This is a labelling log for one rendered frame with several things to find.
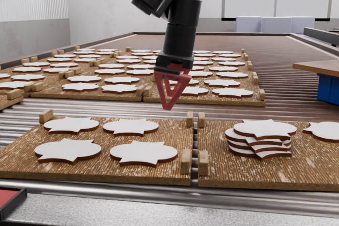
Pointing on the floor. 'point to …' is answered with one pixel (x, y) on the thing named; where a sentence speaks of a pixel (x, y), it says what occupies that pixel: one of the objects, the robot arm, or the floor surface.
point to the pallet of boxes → (274, 24)
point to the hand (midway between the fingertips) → (169, 99)
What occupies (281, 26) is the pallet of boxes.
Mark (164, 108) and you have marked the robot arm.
